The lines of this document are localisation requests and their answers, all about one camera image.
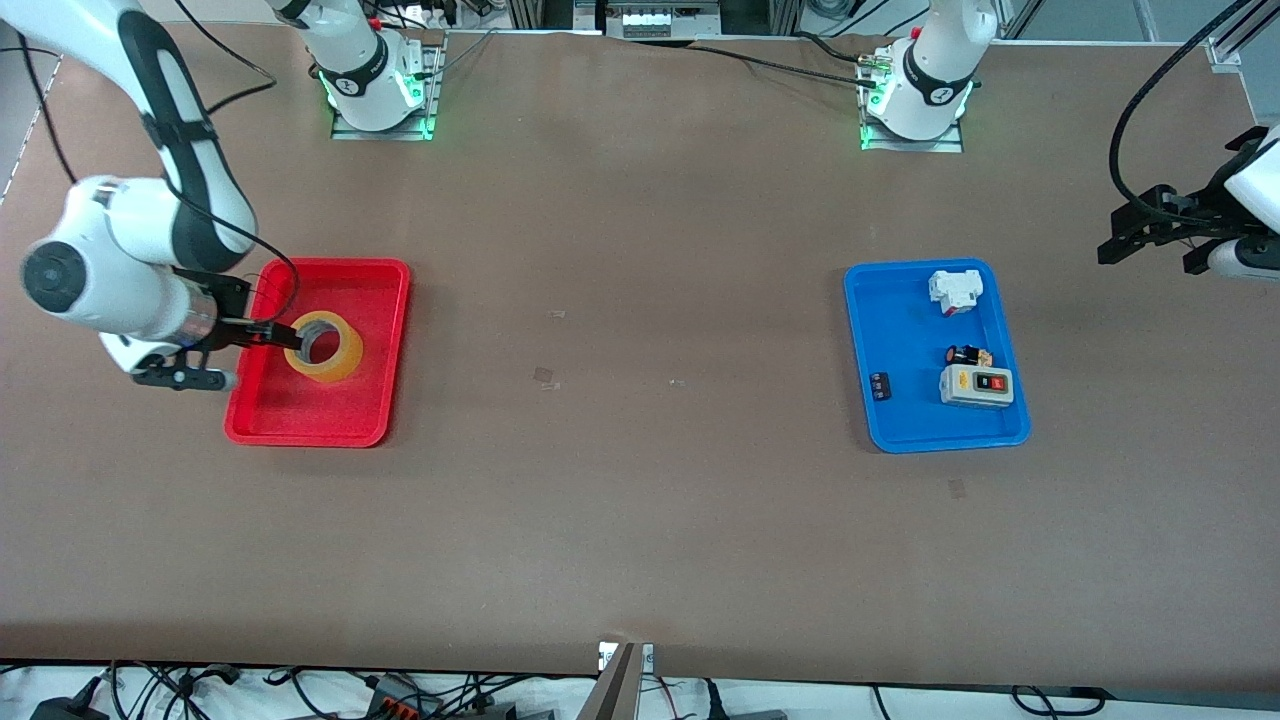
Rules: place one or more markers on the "small dark blue chip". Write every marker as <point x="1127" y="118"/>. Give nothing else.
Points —
<point x="880" y="386"/>

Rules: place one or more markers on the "metal table corner bracket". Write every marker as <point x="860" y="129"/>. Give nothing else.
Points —
<point x="1225" y="55"/>

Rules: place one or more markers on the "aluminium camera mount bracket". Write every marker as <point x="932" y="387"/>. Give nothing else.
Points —
<point x="612" y="690"/>

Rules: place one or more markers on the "black power adapter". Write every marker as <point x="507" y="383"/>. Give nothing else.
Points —
<point x="65" y="708"/>

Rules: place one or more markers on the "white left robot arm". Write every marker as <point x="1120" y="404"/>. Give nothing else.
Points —
<point x="930" y="80"/>

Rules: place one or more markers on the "orange connector block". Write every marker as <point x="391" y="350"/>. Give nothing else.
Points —
<point x="400" y="695"/>

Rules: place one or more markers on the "blue plastic tray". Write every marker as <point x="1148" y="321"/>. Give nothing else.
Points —
<point x="915" y="420"/>

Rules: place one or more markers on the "yellow tape roll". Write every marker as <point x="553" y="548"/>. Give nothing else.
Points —
<point x="345" y="360"/>

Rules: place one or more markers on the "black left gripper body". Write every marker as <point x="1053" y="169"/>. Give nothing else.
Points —
<point x="1203" y="212"/>

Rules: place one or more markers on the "small black cylindrical component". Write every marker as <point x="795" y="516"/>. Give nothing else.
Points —
<point x="965" y="355"/>

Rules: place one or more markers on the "brown tape scrap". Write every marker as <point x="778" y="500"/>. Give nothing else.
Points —
<point x="545" y="377"/>

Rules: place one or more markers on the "white circuit breaker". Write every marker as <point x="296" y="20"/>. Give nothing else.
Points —
<point x="955" y="288"/>

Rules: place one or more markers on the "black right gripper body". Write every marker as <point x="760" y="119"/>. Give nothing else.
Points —
<point x="229" y="301"/>

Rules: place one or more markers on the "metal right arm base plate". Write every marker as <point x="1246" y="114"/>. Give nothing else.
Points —
<point x="432" y="100"/>

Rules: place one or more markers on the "red plastic tray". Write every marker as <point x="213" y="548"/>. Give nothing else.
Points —
<point x="330" y="410"/>

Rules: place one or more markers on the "white power strip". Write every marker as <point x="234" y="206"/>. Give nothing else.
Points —
<point x="650" y="20"/>

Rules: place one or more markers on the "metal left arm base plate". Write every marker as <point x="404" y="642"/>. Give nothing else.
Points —
<point x="950" y="145"/>

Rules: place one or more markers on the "grey push-button switch box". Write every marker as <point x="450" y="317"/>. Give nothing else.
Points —
<point x="975" y="390"/>

